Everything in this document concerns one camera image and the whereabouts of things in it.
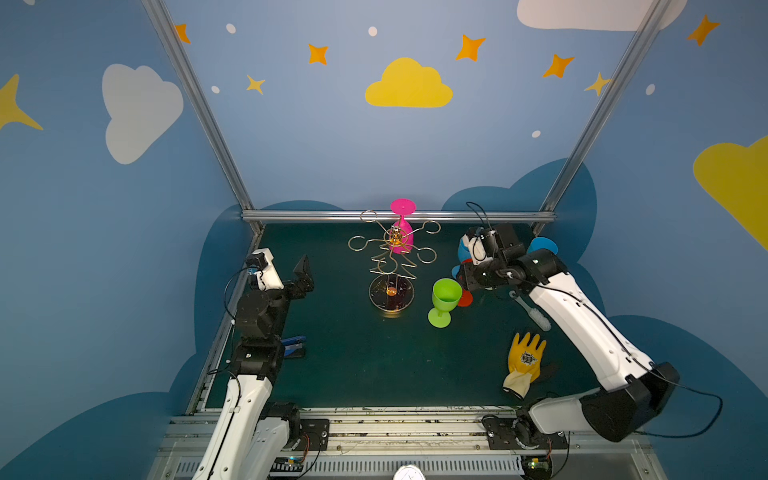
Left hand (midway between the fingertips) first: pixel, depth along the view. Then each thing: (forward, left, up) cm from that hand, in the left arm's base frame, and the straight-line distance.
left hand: (287, 258), depth 71 cm
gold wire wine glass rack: (+11, -26, -30) cm, 41 cm away
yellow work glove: (-14, -64, -29) cm, 72 cm away
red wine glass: (+9, -52, -32) cm, 62 cm away
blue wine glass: (+21, -74, -15) cm, 78 cm away
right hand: (+2, -45, -7) cm, 46 cm away
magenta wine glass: (+10, -28, -3) cm, 30 cm away
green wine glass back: (+5, -42, -22) cm, 48 cm away
